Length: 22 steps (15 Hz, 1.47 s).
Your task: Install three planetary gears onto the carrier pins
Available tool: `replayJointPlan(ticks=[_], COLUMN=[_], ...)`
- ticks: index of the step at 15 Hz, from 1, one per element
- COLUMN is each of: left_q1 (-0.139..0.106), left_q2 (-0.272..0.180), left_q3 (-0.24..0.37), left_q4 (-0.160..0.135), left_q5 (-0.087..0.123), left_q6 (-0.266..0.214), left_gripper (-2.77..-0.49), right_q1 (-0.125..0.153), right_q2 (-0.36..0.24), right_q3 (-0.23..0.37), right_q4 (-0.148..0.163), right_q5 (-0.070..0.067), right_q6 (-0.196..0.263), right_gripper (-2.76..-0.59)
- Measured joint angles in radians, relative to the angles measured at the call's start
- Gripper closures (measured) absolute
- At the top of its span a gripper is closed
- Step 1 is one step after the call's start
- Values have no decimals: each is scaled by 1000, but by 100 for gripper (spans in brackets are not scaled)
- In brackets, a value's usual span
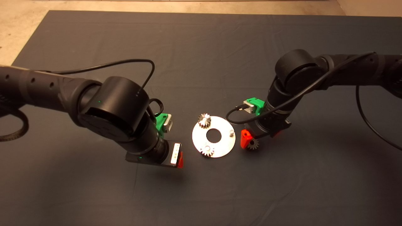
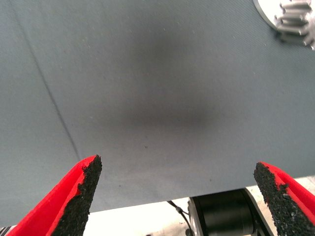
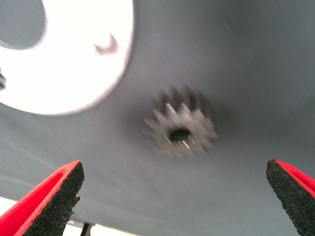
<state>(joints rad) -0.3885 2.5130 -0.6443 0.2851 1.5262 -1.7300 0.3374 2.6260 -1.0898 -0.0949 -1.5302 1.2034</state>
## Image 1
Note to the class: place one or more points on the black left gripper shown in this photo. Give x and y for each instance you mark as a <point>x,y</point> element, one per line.
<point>157,158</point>

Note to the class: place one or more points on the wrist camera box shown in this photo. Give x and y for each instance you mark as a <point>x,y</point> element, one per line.
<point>249,108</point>
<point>168,123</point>

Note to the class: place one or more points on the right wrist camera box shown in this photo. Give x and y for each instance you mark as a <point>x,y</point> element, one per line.
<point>249,108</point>

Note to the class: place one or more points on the right green camera mount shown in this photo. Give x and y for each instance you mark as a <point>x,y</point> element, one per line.
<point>259,105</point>

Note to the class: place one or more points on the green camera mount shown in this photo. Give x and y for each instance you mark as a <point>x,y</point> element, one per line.
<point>259,105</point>
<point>160,122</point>

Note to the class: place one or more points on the left green camera mount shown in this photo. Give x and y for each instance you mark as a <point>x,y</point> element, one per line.
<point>160,122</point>

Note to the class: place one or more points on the round metal carrier plate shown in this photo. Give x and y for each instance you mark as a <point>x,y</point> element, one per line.
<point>226,125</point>

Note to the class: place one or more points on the bright steel planetary gear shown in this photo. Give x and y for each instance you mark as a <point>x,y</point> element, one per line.
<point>207,151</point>

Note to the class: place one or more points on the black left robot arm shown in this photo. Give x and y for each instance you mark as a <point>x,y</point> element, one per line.
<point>103,106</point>

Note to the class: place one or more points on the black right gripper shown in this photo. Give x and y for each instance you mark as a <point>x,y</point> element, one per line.
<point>270,124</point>

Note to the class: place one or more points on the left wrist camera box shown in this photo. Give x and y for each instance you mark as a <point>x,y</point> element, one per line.
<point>168,123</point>

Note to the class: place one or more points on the dark steel planetary gear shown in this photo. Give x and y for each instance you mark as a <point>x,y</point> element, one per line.
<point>204,121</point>
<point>254,145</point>

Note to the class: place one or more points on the dark grey table cloth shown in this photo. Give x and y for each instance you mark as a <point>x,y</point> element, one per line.
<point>201,37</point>

